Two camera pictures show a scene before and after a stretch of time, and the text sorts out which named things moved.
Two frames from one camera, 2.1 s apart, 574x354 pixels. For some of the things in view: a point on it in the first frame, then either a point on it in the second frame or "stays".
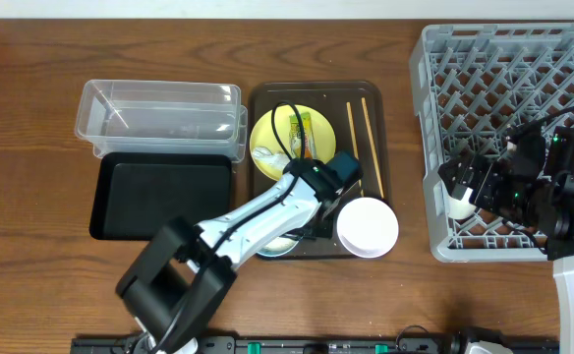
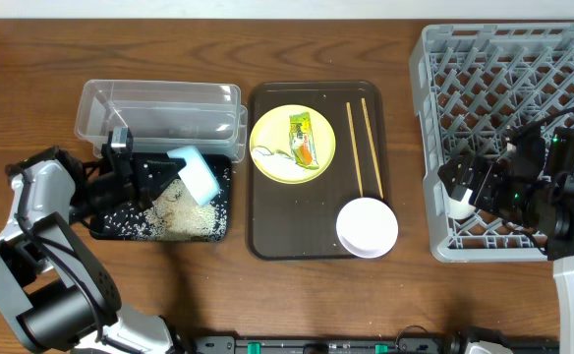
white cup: (461, 208) stays
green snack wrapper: (296, 139) stays
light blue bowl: (278, 246) → (197, 173)
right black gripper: (462, 174) stays
